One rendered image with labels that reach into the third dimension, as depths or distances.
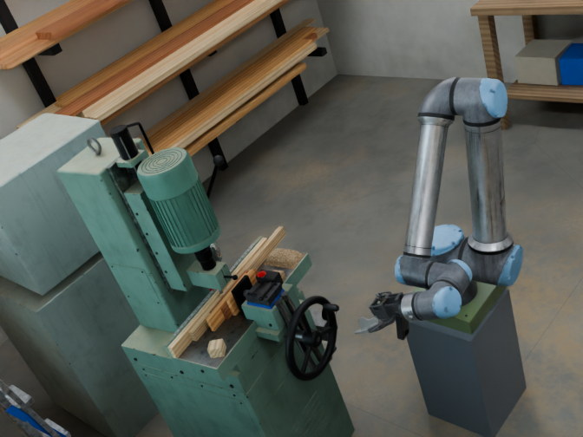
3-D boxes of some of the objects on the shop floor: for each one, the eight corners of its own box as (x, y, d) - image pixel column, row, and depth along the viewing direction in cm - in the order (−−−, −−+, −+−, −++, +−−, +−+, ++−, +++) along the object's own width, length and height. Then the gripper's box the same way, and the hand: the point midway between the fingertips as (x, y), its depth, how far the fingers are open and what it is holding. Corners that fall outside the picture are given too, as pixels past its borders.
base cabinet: (304, 518, 284) (245, 396, 247) (195, 476, 317) (128, 362, 280) (356, 429, 312) (311, 308, 275) (251, 399, 346) (197, 286, 308)
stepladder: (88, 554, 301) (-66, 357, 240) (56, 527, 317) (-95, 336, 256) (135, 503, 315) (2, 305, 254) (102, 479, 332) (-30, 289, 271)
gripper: (413, 275, 233) (367, 283, 247) (387, 316, 220) (340, 323, 235) (426, 296, 235) (380, 303, 249) (401, 338, 223) (354, 342, 237)
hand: (365, 319), depth 243 cm, fingers open, 14 cm apart
